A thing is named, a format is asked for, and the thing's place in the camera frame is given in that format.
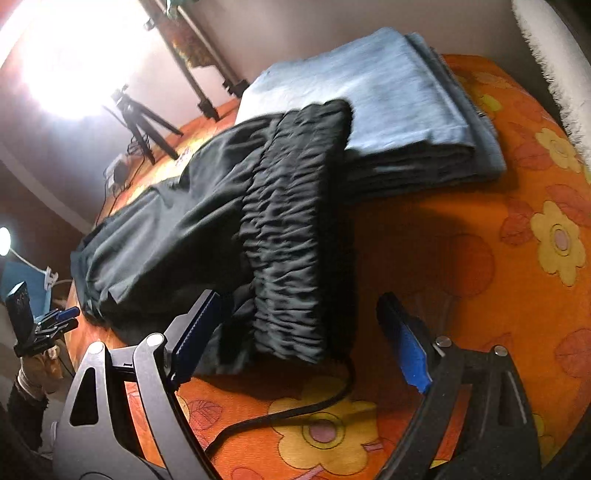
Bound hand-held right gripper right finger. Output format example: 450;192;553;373
375;292;544;480

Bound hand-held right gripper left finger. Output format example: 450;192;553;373
52;290;223;480

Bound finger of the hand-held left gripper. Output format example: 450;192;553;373
33;318;80;341
33;307;81;325

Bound black pants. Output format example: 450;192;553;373
70;98;357;457

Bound person's left forearm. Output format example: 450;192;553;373
6;382;51;455

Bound person's left hand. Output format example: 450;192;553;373
15;342;64;394

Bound blue chair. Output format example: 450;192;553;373
0;260;51;320

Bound white clip lamp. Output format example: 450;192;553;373
0;226;59;291

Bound orange floral blanket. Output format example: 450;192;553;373
62;53;591;480

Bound white power strip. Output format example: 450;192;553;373
103;154;127;192

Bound small black tripod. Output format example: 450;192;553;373
102;85;184;166

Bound folded light blue cloth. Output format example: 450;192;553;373
238;27;508;205

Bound black light stand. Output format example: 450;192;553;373
139;0;252;123

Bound bright studio light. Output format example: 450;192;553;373
18;0;158;120

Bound white fringed cloth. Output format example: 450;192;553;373
510;0;591;162

